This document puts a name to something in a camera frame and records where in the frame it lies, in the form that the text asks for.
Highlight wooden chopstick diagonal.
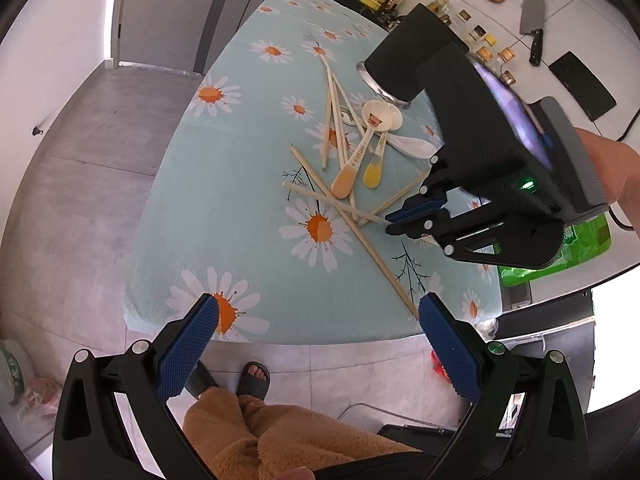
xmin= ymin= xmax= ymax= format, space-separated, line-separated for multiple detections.
xmin=370 ymin=172 xmax=427 ymax=216

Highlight white ceramic spoon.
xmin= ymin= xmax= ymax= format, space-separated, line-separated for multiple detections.
xmin=387 ymin=133 xmax=436 ymax=159

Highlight yellow handled cream spoon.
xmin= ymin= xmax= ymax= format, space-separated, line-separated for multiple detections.
xmin=362 ymin=107 xmax=404 ymax=188

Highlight long wooden chopstick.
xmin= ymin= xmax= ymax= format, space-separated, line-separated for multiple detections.
xmin=290 ymin=145 xmax=418 ymax=318

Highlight orange handled cream spoon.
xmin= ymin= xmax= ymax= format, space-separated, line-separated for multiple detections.
xmin=331 ymin=100 xmax=398 ymax=198

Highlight wooden chopstick crossing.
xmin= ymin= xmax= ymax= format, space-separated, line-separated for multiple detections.
xmin=282 ymin=181 xmax=390 ymax=226

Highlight person's right hand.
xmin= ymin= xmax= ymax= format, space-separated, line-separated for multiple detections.
xmin=576 ymin=128 xmax=640 ymax=234

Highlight left black slipper foot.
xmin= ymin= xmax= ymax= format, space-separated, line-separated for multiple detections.
xmin=184 ymin=361 xmax=219 ymax=399

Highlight black slipper foot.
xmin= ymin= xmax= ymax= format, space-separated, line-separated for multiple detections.
xmin=236 ymin=362 xmax=270 ymax=401
xmin=184 ymin=361 xmax=219 ymax=399

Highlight right black slipper foot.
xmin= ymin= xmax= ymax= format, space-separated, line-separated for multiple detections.
xmin=236 ymin=362 xmax=270 ymax=401

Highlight orange trousers legs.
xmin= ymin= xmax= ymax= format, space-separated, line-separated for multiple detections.
xmin=183 ymin=388 xmax=411 ymax=479

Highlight green sugar bag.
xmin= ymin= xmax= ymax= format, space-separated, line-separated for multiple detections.
xmin=497 ymin=211 xmax=612 ymax=288

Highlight black utensil holder cup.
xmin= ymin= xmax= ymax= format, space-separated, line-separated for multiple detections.
xmin=356 ymin=3 xmax=470 ymax=108

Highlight daisy print tablecloth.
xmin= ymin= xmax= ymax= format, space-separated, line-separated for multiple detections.
xmin=124 ymin=0 xmax=502 ymax=344

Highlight grey door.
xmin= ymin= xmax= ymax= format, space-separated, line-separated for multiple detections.
xmin=106 ymin=0 xmax=264 ymax=77

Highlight black power cable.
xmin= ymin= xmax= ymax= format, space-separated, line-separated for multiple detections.
xmin=606 ymin=106 xmax=640 ymax=233

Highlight steel cleaver black handle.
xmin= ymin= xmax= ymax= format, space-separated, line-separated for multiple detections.
xmin=520 ymin=0 xmax=546 ymax=66

